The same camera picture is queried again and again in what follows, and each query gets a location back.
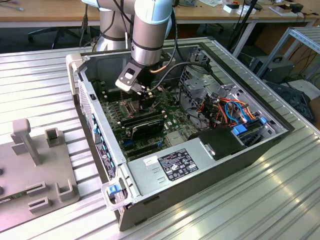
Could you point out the open grey PC case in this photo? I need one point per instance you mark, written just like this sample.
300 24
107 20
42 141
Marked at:
225 172

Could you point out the silver power supply unit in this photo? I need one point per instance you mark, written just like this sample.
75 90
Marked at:
147 180

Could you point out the small black device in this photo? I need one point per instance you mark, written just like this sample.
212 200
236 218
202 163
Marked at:
297 8

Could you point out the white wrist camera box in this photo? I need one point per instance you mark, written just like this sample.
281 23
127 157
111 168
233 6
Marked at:
128 75

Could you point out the black tripod stand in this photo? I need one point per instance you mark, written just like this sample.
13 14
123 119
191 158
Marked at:
253 5

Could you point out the green motherboard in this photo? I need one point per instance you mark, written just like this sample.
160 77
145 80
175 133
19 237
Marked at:
172 117

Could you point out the silver metal drive cage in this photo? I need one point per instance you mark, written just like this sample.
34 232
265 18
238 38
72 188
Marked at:
197 85

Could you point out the blue disk carrier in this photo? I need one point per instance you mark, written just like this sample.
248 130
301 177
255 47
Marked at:
238 131

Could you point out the small white box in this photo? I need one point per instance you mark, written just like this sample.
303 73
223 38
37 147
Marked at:
231 9

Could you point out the grey metal shelf frame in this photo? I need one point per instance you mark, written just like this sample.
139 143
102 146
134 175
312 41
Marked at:
300 33

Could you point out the CPU socket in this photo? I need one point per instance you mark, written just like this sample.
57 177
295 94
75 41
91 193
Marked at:
128 110

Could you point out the black plastic shroud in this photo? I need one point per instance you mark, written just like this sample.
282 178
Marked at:
220 145

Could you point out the dark plastic bag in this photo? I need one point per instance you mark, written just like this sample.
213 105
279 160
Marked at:
295 97

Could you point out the silver chipset heatsink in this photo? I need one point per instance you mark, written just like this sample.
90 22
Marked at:
175 138

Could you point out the blue case latch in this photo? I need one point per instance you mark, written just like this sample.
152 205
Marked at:
112 190

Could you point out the grey parts rack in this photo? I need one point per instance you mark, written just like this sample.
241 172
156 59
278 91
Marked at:
37 170

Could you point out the brown cardboard box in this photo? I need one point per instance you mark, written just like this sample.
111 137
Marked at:
315 110

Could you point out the blue expansion slot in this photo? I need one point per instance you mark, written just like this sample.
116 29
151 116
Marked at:
128 143

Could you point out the brown cardboard tray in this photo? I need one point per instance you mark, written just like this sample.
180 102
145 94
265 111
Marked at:
281 10

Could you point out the long wooden desk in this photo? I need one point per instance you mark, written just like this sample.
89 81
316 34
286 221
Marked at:
262 16

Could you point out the small blue plastic clip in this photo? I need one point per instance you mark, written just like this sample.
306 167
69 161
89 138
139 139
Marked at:
263 120

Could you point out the green RAM stick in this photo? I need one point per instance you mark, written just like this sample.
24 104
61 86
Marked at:
8 200

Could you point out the black graphics card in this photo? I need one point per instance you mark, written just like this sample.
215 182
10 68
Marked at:
147 130

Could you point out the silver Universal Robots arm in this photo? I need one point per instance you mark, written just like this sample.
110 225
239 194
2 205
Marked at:
147 35

